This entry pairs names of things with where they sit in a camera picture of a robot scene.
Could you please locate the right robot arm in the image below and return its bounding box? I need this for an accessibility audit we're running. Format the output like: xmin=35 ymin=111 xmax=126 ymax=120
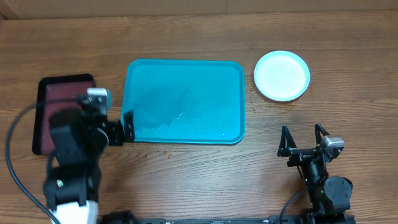
xmin=277 ymin=123 xmax=356 ymax=223

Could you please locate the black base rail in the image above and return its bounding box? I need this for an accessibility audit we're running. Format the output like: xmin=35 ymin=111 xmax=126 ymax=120
xmin=96 ymin=211 xmax=304 ymax=224

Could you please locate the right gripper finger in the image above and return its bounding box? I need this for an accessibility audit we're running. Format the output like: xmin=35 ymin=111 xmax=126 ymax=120
xmin=315 ymin=123 xmax=329 ymax=144
xmin=277 ymin=125 xmax=297 ymax=157

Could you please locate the dark red black-rimmed tray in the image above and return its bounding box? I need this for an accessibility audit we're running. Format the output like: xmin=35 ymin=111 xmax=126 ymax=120
xmin=32 ymin=73 xmax=96 ymax=155

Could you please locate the light blue plastic plate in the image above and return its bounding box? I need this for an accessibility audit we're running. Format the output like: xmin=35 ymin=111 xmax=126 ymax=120
xmin=253 ymin=50 xmax=310 ymax=102

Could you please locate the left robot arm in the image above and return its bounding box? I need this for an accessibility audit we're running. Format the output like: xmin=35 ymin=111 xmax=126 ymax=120
xmin=44 ymin=95 xmax=135 ymax=223

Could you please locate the teal plastic serving tray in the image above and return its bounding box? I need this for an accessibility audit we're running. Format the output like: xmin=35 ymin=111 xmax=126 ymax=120
xmin=121 ymin=59 xmax=245 ymax=144

